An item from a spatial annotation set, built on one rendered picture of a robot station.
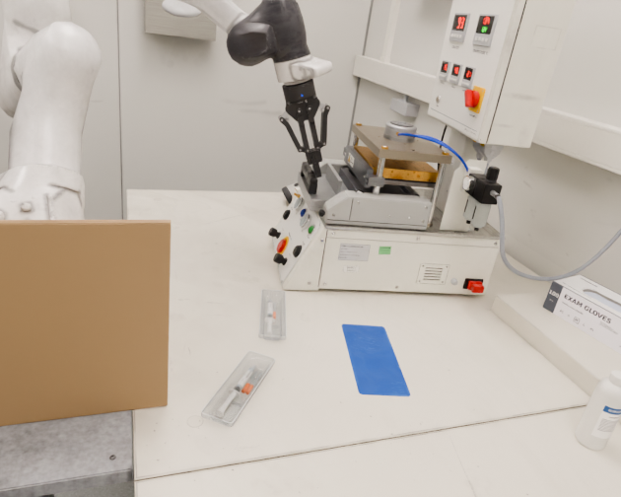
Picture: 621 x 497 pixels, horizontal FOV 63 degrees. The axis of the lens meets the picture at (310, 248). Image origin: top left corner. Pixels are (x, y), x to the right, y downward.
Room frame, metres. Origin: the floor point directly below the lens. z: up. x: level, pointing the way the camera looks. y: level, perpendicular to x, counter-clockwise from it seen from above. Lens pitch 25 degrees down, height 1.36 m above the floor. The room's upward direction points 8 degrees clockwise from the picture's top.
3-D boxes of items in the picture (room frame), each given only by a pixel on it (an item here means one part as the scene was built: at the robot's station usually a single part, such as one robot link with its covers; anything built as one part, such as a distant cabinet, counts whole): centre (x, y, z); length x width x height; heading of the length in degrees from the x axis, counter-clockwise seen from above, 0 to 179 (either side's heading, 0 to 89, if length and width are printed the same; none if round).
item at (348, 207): (1.14, -0.14, 0.96); 0.26 x 0.05 x 0.07; 102
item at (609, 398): (0.70, -0.54, 0.82); 0.05 x 0.05 x 0.14
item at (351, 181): (1.29, -0.15, 0.98); 0.20 x 0.17 x 0.03; 12
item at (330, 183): (1.28, -0.10, 0.97); 0.30 x 0.22 x 0.08; 102
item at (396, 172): (1.29, -0.18, 1.07); 0.22 x 0.17 x 0.10; 12
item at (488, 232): (1.30, -0.21, 0.93); 0.46 x 0.35 x 0.01; 102
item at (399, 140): (1.28, -0.22, 1.08); 0.31 x 0.24 x 0.13; 12
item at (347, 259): (1.28, -0.18, 0.84); 0.53 x 0.37 x 0.17; 102
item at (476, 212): (1.10, -0.35, 1.05); 0.15 x 0.05 x 0.15; 12
